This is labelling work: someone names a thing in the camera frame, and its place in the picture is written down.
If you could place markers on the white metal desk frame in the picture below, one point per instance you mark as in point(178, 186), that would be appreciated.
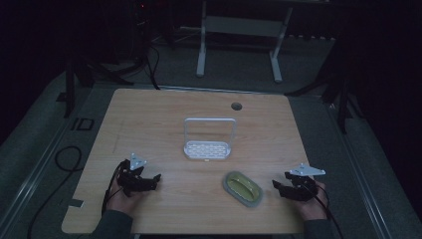
point(245, 27)

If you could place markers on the grey tape piece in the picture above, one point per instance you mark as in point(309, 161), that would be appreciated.
point(76, 202)

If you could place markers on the black stand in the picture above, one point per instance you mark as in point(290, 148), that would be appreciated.
point(342, 106)
point(69, 89)

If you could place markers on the person's left hand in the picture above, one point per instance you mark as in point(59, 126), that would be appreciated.
point(121, 200)

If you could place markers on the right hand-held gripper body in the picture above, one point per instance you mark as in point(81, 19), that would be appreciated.
point(302, 186)

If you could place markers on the green oval soap dish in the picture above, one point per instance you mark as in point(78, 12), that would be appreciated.
point(243, 189)

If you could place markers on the person's right hand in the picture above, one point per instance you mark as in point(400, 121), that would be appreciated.
point(314, 205)

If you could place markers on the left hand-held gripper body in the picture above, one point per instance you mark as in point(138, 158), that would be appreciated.
point(132, 181)

